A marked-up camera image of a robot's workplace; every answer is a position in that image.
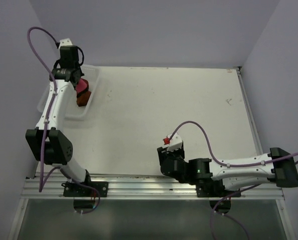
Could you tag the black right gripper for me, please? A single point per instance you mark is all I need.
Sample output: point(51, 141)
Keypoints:
point(163, 155)

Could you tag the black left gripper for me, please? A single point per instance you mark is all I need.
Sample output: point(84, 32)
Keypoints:
point(82, 74)

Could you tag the brown towel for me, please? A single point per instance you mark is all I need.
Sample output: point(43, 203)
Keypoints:
point(83, 99)

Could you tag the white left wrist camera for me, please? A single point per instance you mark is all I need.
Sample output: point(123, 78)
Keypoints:
point(64, 42)

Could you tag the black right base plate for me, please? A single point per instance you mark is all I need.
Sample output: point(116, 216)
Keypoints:
point(212, 191)

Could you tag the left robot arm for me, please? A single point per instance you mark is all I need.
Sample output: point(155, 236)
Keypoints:
point(47, 141)

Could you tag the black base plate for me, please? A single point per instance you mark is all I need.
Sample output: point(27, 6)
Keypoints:
point(95, 188)
point(212, 191)

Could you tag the white plastic basket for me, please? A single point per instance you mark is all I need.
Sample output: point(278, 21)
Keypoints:
point(58, 102)

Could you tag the pink towel black trim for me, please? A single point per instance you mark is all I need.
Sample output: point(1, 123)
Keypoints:
point(82, 87)

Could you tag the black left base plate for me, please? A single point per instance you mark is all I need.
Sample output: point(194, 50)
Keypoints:
point(95, 188)

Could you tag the aluminium mounting rail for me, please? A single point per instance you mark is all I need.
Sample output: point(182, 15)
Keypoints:
point(127, 187)

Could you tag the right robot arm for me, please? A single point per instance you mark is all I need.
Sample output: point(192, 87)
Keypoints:
point(215, 178)

